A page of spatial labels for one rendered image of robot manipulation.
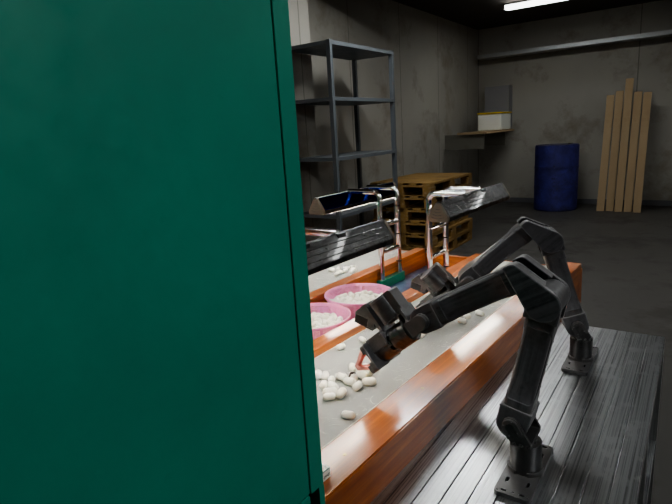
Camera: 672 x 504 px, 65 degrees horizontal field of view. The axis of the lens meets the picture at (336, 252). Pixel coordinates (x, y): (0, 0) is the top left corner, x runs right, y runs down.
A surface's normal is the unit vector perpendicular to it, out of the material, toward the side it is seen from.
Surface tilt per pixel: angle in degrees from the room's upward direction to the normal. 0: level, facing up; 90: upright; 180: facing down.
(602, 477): 0
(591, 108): 90
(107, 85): 90
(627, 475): 0
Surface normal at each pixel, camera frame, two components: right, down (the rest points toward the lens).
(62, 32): 0.80, 0.09
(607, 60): -0.56, 0.22
